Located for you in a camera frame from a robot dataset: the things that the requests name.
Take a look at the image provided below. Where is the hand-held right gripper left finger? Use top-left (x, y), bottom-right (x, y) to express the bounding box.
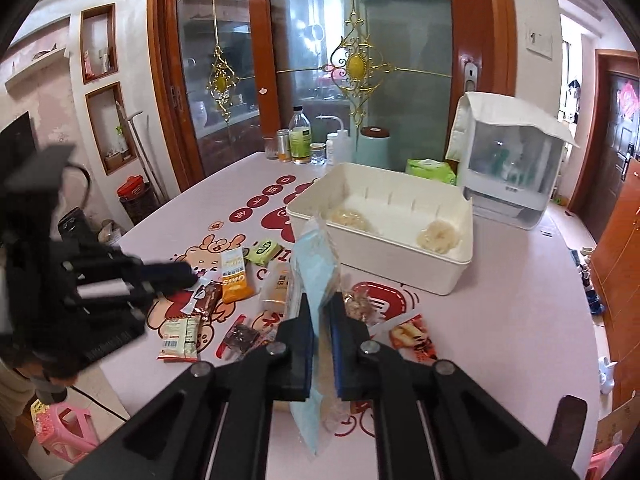
top-left (65, 293), bottom-right (326, 480)

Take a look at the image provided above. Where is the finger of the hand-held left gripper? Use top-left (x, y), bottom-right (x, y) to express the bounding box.
top-left (75, 280), bottom-right (161, 317)
top-left (112, 259), bottom-right (199, 292)

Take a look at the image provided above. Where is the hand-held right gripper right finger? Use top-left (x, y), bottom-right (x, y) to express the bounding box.
top-left (325, 293), bottom-right (589, 480)

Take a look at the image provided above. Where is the red clear snack bag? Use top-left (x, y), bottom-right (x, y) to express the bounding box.
top-left (389, 315), bottom-right (442, 362)

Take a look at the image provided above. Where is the light blue snack packet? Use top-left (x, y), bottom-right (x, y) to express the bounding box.
top-left (290, 215), bottom-right (342, 457)

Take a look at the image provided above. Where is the white plastic storage box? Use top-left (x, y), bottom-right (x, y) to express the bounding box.
top-left (286, 162), bottom-right (474, 296)

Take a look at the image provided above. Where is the brown snack bar packet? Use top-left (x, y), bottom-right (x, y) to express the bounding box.
top-left (187, 281), bottom-right (224, 317)

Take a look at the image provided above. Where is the clear nut snack packet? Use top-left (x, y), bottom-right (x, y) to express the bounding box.
top-left (345, 287), bottom-right (397, 329)

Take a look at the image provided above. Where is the dark clear snack packet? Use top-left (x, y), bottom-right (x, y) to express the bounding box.
top-left (218, 316), bottom-right (266, 361)

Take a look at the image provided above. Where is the white green snack packet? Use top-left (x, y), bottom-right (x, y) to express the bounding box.
top-left (157, 316), bottom-right (203, 363)

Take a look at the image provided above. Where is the orange snack packet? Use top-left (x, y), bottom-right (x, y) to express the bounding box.
top-left (220, 249), bottom-right (259, 304)

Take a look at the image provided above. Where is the red waste bin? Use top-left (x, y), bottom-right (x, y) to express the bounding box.
top-left (117, 176), bottom-right (154, 226)

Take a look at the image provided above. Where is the black television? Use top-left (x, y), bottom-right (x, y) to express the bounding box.
top-left (0, 112), bottom-right (39, 186)

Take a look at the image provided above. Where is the round pale pastry packet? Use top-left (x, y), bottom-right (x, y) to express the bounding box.
top-left (327, 206), bottom-right (384, 234)
top-left (416, 220), bottom-right (460, 253)

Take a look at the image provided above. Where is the pink plastic stool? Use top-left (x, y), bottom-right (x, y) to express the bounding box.
top-left (32, 400), bottom-right (101, 464)

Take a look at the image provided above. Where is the clear bottle green label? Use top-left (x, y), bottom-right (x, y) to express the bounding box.
top-left (289, 106), bottom-right (312, 166)

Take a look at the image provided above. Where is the white squeeze bottle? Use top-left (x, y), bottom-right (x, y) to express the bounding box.
top-left (316, 115), bottom-right (354, 166)

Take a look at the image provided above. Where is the green wet wipes packet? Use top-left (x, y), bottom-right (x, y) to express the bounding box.
top-left (406, 158), bottom-right (457, 186)

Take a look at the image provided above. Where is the teal canister brown lid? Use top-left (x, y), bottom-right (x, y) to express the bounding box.
top-left (360, 126), bottom-right (394, 171)

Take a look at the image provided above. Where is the white cabinet with cloth cover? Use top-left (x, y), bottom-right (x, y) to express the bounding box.
top-left (445, 92), bottom-right (579, 231)

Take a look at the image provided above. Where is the wooden cabinet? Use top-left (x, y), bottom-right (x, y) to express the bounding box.
top-left (590, 160), bottom-right (640, 411)

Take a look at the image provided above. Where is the cardboard box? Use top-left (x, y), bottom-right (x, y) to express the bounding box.
top-left (597, 394), bottom-right (640, 457)

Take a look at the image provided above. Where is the wooden glass sliding door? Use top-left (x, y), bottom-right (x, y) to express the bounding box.
top-left (147, 0), bottom-right (519, 201)

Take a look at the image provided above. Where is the brown wooden door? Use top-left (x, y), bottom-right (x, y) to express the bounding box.
top-left (581, 50), bottom-right (640, 247)

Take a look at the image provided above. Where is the mop handle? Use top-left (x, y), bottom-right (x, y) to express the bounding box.
top-left (116, 102), bottom-right (171, 202)

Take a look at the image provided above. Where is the tall wall niche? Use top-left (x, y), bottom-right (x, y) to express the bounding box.
top-left (85, 81), bottom-right (139, 176)

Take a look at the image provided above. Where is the small wall niche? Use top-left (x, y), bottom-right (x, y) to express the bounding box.
top-left (80, 4), bottom-right (119, 85)

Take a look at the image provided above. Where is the white wall switch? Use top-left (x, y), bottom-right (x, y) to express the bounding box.
top-left (525, 27), bottom-right (554, 59)

